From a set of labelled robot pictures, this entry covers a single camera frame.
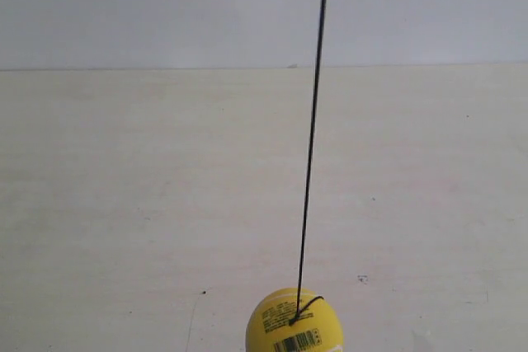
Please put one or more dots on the yellow tennis ball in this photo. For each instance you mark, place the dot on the yellow tennis ball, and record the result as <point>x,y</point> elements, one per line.
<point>293,320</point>

